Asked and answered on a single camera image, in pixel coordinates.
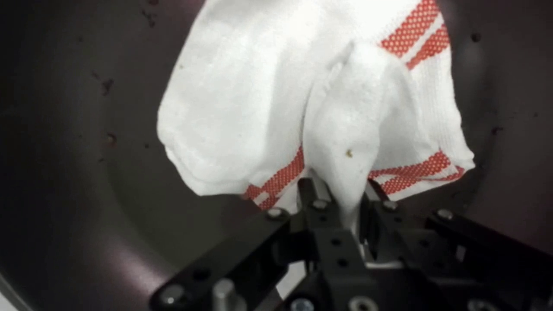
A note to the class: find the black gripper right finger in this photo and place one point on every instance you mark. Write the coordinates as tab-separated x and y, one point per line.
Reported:
414	264

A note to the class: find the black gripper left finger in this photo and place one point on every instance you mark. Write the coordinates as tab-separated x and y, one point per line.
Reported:
336	272

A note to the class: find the white red-striped kitchen towel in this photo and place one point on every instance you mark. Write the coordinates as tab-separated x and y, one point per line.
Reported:
355	93

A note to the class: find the black frying pan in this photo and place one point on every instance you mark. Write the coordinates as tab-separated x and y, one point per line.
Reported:
93	214

